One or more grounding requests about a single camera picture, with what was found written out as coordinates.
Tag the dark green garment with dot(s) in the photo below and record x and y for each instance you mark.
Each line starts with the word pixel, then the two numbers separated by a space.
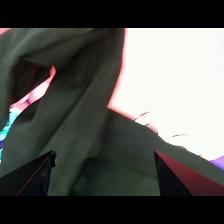
pixel 86 126

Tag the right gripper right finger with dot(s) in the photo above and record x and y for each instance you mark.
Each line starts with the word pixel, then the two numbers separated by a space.
pixel 180 181

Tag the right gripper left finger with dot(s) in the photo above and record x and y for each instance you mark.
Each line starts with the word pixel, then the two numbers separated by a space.
pixel 31 178

